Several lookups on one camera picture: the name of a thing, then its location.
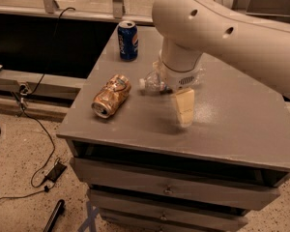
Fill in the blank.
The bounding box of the clear plastic water bottle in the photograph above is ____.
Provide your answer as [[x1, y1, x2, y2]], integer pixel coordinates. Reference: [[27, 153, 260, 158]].
[[139, 71, 201, 93]]

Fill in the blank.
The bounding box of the crushed gold soda can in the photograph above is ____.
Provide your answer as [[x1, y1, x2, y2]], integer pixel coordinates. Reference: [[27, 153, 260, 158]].
[[91, 74, 131, 119]]

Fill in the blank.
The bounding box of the grey drawer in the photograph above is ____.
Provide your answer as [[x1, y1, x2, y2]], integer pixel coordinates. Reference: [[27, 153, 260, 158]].
[[71, 158, 280, 211], [87, 188, 249, 232], [100, 209, 214, 232]]

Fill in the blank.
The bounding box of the middle grey drawer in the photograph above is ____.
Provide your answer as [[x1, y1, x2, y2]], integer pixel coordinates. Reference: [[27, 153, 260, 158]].
[[87, 188, 249, 232]]

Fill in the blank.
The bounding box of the black power adapter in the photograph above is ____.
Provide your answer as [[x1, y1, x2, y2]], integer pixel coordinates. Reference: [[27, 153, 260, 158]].
[[45, 162, 67, 183]]

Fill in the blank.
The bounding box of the top grey drawer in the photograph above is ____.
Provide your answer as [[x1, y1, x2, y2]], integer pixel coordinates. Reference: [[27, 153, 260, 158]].
[[71, 158, 280, 211]]

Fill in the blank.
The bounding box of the blue Pepsi can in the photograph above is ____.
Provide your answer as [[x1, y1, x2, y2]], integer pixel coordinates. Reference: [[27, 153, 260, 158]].
[[117, 20, 138, 61]]

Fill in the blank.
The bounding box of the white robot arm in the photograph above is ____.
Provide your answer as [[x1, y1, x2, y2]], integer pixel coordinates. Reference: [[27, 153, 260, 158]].
[[152, 0, 290, 128]]

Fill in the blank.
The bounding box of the bottom grey drawer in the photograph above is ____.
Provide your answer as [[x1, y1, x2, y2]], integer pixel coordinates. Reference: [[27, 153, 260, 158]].
[[100, 209, 214, 232]]

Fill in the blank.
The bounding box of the metal window bracket middle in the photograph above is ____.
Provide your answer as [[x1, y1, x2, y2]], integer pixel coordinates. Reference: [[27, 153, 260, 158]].
[[112, 0, 125, 18]]

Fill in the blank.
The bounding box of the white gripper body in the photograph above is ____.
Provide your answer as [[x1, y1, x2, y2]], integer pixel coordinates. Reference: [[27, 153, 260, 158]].
[[159, 63, 199, 91]]

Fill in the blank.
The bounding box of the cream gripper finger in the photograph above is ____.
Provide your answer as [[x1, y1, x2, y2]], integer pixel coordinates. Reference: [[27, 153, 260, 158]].
[[153, 52, 162, 79], [171, 88, 195, 128]]

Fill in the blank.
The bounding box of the black bar on floor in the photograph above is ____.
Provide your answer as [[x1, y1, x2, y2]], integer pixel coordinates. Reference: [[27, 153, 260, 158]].
[[43, 199, 65, 232]]

